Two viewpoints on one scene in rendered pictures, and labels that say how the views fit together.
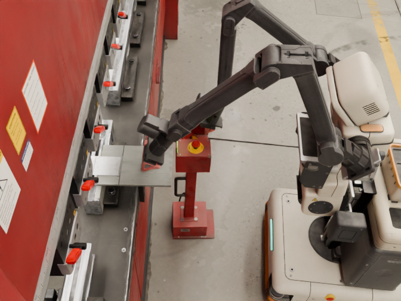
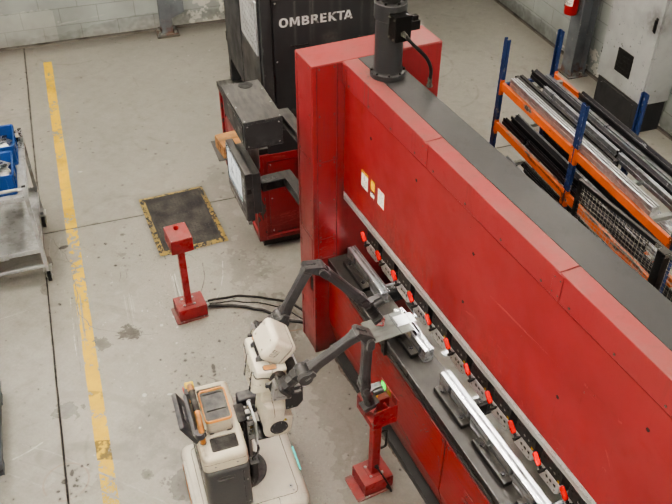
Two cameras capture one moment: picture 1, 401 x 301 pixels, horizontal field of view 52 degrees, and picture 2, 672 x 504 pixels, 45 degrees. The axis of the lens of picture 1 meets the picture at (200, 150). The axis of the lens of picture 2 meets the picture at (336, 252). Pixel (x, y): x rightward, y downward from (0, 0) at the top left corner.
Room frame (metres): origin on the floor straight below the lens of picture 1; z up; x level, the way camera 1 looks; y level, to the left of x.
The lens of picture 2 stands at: (3.97, -1.26, 4.34)
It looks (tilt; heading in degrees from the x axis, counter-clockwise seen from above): 39 degrees down; 159
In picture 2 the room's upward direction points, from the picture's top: straight up
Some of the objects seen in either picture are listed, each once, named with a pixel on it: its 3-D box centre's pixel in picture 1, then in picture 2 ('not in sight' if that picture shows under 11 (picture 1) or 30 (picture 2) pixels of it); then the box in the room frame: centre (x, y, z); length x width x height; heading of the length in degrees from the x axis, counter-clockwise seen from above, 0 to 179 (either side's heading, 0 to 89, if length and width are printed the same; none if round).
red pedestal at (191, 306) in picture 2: not in sight; (183, 272); (-0.68, -0.71, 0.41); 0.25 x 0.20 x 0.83; 94
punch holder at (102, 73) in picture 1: (92, 77); (426, 305); (1.07, 0.39, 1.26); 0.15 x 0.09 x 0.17; 4
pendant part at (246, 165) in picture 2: not in sight; (244, 178); (-0.27, -0.28, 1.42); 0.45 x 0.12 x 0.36; 1
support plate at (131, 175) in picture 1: (135, 165); (387, 326); (0.91, 0.23, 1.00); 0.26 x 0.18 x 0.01; 94
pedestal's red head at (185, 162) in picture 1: (193, 143); (377, 403); (1.24, 0.04, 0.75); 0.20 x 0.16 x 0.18; 6
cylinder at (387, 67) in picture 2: not in sight; (400, 38); (0.36, 0.47, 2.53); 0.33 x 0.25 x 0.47; 4
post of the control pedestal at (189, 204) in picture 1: (190, 187); (374, 442); (1.24, 0.04, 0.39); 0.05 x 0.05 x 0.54; 6
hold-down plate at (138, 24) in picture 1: (137, 28); (491, 461); (1.90, 0.39, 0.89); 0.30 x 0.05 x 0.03; 4
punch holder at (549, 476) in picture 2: not in sight; (556, 469); (2.27, 0.47, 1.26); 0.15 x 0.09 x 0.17; 4
